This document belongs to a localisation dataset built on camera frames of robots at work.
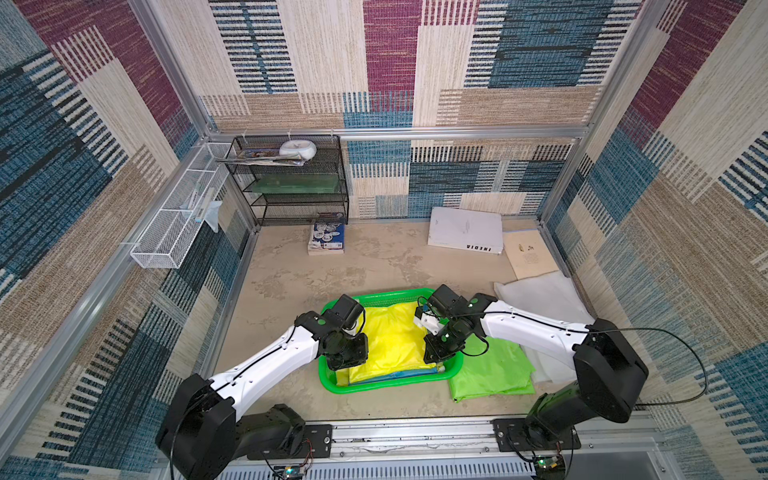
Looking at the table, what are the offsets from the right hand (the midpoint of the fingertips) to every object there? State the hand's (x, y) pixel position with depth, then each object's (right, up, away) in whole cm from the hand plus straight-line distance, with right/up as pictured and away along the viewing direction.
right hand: (425, 357), depth 81 cm
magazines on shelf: (-47, +57, +12) cm, 75 cm away
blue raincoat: (-8, -4, -3) cm, 10 cm away
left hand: (-15, 0, -1) cm, 15 cm away
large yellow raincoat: (-21, -4, -2) cm, 21 cm away
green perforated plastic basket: (-5, -5, -4) cm, 8 cm away
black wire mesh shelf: (-41, +54, +27) cm, 73 cm away
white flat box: (+21, +36, +33) cm, 53 cm away
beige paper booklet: (+40, +27, +28) cm, 56 cm away
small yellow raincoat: (-8, +3, +1) cm, 9 cm away
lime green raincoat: (+18, -3, +1) cm, 19 cm away
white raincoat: (+43, +14, +16) cm, 48 cm away
